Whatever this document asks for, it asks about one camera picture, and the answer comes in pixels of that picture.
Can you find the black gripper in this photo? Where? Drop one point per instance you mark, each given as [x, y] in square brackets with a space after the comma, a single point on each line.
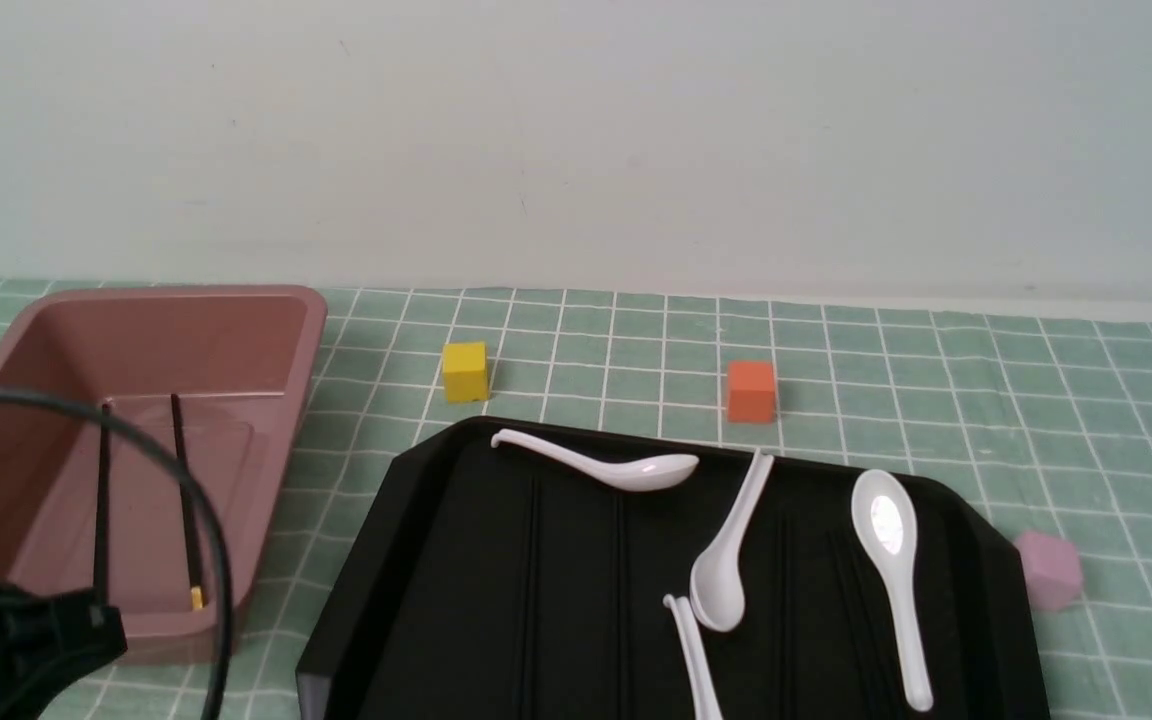
[48, 643]

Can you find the black chopstick yellow tip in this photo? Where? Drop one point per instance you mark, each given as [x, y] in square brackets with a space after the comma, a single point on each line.
[194, 566]

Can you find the pink plastic bin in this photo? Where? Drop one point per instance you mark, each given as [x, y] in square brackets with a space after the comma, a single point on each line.
[221, 370]

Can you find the black plastic tray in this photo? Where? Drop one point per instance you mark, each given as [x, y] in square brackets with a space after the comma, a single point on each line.
[495, 583]

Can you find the yellow cube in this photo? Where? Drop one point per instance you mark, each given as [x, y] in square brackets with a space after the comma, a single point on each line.
[465, 372]

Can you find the white spoon top left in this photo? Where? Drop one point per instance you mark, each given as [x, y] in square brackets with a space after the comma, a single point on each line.
[647, 474]

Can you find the white spoon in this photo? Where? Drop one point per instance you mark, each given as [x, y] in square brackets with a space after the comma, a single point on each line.
[704, 697]
[647, 474]
[884, 520]
[716, 590]

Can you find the white spoon bottom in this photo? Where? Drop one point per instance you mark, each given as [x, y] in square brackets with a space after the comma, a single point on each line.
[704, 697]

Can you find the white spoon middle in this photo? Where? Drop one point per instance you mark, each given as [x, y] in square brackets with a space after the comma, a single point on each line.
[716, 590]

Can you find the orange cube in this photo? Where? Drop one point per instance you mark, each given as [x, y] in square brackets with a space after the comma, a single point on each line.
[751, 392]

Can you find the white spoon right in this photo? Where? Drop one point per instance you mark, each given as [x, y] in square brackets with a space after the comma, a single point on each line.
[884, 520]

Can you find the pink cube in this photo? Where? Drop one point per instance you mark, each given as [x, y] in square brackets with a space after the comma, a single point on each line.
[1052, 569]

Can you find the green checkered tablecloth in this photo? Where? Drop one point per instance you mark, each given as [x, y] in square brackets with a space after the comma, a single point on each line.
[1041, 423]

